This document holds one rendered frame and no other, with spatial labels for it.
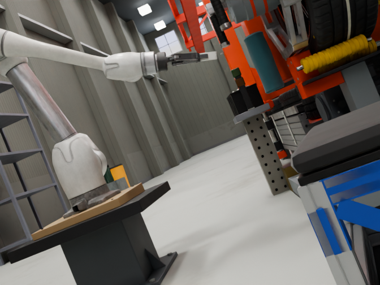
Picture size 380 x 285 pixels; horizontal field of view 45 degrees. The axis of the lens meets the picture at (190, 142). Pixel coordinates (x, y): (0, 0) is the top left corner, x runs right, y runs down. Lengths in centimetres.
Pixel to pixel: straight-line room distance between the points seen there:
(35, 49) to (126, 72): 36
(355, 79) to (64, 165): 116
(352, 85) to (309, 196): 138
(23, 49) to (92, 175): 55
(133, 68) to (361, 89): 89
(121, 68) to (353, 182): 136
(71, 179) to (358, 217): 133
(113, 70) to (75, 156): 36
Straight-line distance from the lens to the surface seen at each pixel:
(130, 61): 178
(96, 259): 172
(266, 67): 198
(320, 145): 53
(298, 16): 173
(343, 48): 180
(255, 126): 238
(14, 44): 190
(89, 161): 175
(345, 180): 53
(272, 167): 239
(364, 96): 191
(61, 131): 197
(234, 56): 423
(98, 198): 172
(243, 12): 189
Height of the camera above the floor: 39
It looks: 1 degrees up
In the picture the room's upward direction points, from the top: 23 degrees counter-clockwise
